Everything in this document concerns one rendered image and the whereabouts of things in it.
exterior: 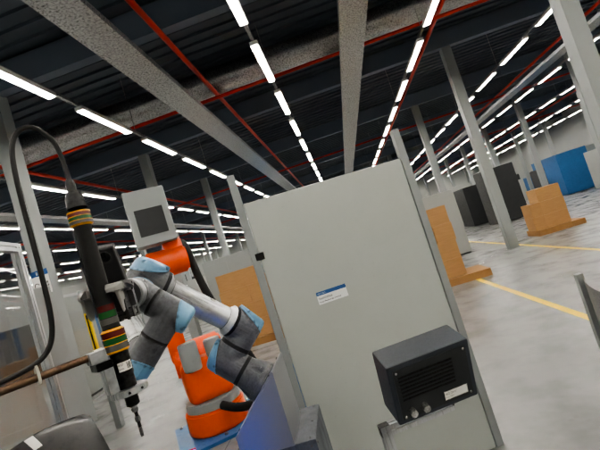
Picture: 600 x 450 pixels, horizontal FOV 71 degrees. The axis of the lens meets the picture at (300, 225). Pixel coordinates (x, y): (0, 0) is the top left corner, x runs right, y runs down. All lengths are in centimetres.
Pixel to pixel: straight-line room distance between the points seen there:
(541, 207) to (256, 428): 1191
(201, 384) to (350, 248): 266
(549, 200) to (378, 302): 1057
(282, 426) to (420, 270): 167
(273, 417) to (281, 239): 139
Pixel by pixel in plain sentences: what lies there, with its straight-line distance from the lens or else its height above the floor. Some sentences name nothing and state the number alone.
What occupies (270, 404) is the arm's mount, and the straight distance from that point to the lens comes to 153.
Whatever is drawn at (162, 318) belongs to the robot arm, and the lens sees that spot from 112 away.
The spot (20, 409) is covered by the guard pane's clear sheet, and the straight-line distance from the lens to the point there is 212.
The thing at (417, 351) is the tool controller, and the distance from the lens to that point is 131.
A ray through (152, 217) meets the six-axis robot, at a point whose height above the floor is 244.
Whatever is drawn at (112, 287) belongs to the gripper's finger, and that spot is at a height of 166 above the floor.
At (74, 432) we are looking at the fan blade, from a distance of 104.
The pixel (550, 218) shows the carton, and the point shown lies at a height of 37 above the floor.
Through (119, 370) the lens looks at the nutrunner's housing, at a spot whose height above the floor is 150.
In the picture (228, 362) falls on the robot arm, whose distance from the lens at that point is 162.
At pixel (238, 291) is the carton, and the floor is 116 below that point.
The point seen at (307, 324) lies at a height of 115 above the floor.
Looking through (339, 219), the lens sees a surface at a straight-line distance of 275.
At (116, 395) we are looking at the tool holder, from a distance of 90.
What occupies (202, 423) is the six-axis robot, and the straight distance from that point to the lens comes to 492.
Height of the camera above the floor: 162
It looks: 3 degrees up
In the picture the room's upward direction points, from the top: 18 degrees counter-clockwise
